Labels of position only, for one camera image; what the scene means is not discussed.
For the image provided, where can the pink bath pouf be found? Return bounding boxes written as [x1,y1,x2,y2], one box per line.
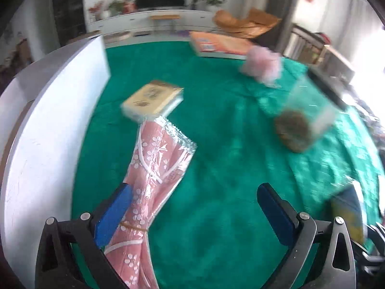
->
[239,46,282,86]

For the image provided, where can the white television cabinet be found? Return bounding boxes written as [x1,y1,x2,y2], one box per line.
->
[88,8,220,35]

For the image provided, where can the white board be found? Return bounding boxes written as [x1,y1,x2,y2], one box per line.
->
[0,34,110,289]

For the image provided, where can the red flowers in vase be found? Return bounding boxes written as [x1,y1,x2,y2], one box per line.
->
[88,1,104,21]

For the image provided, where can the clear jar with black lid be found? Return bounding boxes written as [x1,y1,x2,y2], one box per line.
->
[275,66,351,153]

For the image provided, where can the pink floral packets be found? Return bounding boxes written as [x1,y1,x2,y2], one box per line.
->
[104,116,197,289]

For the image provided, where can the blue dark jar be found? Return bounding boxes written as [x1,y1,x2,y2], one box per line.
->
[331,184,366,244]

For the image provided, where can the dark wooden chair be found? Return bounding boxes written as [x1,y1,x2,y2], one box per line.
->
[284,24,327,64]

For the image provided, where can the orange lounge chair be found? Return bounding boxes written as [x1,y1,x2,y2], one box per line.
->
[213,7,282,39]

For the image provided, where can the green and red plant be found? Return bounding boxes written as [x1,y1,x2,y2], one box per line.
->
[108,0,127,15]

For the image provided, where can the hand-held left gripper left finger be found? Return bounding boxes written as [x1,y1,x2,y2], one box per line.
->
[34,183,133,289]

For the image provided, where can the large green potted plant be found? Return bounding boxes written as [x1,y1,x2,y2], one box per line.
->
[200,0,227,11]

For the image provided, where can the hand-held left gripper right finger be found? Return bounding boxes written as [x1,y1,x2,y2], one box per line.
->
[257,182,357,289]

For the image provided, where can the grey curtain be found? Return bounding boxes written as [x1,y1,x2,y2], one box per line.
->
[265,0,301,53]

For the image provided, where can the green satin tablecloth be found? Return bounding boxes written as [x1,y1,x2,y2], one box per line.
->
[71,40,385,289]

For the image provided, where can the wooden desk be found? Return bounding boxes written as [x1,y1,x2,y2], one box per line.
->
[323,45,355,82]

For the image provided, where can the orange book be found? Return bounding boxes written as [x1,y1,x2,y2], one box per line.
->
[189,31,255,60]

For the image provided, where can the tan paper pack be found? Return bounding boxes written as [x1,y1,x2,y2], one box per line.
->
[121,80,185,123]

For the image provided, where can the white curtain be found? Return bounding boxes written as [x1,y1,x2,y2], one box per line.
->
[319,0,370,55]

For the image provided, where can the small wooden side table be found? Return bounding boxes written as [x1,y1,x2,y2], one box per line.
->
[150,14,180,32]

